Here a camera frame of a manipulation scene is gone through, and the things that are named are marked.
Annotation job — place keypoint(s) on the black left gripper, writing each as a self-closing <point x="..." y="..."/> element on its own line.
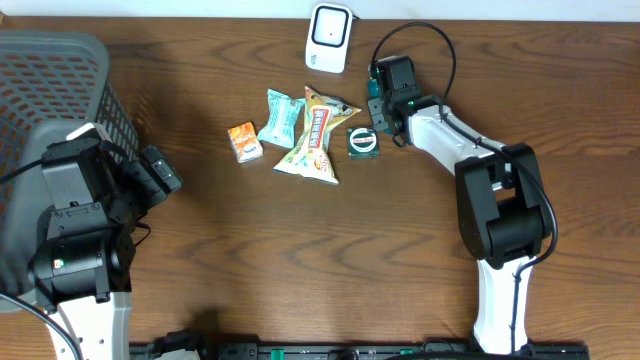
<point x="138" y="175"/>

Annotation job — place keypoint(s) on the small green round-logo box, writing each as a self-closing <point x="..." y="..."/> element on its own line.
<point x="362" y="143"/>

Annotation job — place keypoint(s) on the yellow snack bag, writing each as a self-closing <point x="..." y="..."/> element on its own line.
<point x="309" y="158"/>

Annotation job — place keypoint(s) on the teal snack pack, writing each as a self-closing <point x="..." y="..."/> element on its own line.
<point x="283" y="115"/>

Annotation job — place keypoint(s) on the small orange packet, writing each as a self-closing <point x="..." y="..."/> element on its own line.
<point x="245" y="143"/>

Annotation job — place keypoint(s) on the blue mouthwash bottle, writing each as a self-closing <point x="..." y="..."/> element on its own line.
<point x="374" y="88"/>

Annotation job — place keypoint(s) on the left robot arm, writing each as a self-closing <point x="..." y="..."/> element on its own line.
<point x="81" y="271"/>

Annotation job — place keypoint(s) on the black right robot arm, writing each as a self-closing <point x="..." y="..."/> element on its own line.
<point x="503" y="212"/>

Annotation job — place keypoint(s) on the white barcode scanner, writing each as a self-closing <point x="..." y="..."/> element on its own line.
<point x="328" y="38"/>

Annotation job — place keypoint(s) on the grey plastic mesh basket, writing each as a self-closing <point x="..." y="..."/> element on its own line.
<point x="52" y="83"/>

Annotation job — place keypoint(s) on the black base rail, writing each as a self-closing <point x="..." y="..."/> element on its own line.
<point x="253" y="351"/>

